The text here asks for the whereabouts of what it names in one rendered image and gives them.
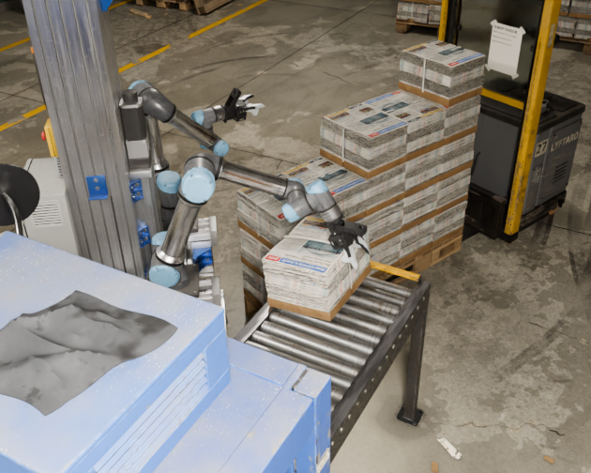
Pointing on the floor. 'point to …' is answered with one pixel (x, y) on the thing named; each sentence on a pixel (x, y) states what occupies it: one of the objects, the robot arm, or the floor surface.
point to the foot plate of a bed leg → (408, 418)
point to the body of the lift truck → (547, 149)
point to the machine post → (300, 380)
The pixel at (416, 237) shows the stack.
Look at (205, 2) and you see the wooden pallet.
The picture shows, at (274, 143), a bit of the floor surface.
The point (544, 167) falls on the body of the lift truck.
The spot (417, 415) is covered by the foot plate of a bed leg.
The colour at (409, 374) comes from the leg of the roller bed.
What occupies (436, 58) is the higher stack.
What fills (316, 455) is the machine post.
